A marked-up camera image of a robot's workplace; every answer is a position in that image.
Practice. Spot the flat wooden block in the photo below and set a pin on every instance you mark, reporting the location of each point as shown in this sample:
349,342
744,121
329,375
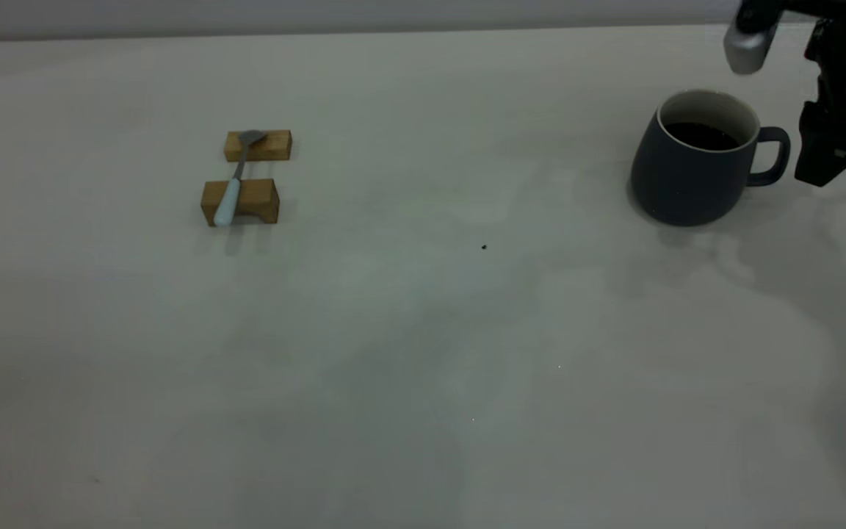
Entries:
269,147

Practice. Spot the dark grey ceramic mug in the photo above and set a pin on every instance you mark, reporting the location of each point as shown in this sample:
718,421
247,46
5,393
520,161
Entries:
687,192

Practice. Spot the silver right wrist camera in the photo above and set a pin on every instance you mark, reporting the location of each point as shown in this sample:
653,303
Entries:
747,51

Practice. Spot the arched wooden block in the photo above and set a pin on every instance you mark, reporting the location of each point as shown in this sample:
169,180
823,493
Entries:
258,197

